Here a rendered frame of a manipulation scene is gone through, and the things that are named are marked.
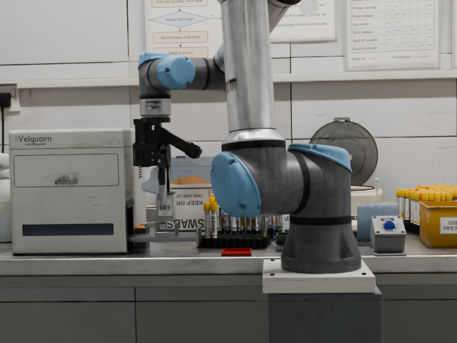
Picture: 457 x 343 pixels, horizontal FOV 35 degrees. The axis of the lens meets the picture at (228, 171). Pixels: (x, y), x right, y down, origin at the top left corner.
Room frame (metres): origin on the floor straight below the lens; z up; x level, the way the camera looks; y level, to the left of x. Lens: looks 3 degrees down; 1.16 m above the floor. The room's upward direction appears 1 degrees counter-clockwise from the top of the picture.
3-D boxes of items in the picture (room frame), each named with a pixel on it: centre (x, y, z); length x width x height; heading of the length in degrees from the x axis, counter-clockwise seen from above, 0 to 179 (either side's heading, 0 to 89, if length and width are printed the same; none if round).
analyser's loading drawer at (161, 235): (1.72, 0.17, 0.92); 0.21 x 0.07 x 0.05; 86
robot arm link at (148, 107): (1.71, 0.17, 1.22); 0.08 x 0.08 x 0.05
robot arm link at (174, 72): (1.64, 0.11, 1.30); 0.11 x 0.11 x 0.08; 28
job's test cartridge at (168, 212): (1.72, 0.15, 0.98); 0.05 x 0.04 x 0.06; 176
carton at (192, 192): (2.10, 0.05, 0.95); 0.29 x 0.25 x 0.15; 176
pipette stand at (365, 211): (1.77, -0.37, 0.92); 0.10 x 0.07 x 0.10; 81
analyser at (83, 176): (1.82, 0.36, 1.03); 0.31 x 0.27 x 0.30; 86
